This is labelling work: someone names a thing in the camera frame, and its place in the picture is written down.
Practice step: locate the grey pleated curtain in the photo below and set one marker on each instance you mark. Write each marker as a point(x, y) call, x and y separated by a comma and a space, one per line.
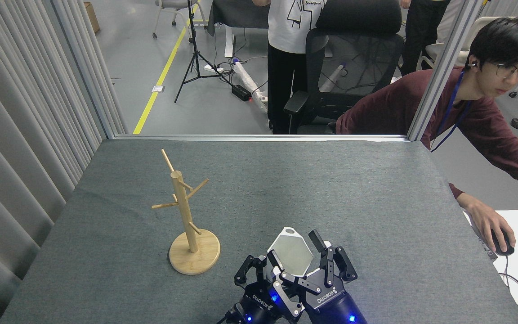
point(16, 135)

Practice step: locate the table with black cloth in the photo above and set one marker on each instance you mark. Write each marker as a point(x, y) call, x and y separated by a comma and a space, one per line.
point(236, 13)

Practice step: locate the metal floor socket plate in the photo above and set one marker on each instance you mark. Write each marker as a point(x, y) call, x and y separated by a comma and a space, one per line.
point(158, 88)

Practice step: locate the person's right hand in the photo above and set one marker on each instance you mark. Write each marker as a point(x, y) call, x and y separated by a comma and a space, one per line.
point(484, 220)

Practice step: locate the cardboard box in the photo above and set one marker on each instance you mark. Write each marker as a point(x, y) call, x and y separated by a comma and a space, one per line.
point(92, 17)

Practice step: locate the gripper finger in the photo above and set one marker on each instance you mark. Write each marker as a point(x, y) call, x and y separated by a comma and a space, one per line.
point(239, 272)
point(330, 265)
point(297, 284)

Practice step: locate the standing person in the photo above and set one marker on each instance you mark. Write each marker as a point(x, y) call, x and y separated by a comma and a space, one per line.
point(423, 36)
point(292, 67)

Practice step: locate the wooden cup rack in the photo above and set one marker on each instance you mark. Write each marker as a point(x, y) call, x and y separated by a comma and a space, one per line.
point(182, 202)

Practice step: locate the black tripod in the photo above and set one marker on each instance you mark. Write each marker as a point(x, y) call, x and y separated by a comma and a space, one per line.
point(194, 54)

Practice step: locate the white power strip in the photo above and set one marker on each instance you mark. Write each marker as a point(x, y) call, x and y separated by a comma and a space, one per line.
point(212, 69)

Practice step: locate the seated person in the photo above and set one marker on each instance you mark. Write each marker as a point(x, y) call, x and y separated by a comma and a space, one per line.
point(475, 117)

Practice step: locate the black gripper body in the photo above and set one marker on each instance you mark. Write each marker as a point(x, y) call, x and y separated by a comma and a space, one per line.
point(331, 308)
point(259, 310)

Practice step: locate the black office chair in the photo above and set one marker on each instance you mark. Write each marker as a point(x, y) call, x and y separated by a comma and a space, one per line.
point(353, 58)

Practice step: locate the black computer mouse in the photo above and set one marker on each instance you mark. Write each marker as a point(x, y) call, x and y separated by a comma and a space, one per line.
point(507, 247)

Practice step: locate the white hexagonal cup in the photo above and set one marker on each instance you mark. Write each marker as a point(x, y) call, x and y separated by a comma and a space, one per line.
point(291, 254)

